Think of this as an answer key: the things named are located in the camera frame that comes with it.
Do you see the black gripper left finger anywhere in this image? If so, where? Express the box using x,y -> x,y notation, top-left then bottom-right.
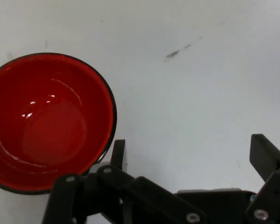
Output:
41,139 -> 209,224

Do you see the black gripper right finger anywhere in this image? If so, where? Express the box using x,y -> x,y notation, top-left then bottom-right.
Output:
244,133 -> 280,224

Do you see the red bowl with black rim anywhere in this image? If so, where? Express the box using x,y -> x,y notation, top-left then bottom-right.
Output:
0,52 -> 118,196

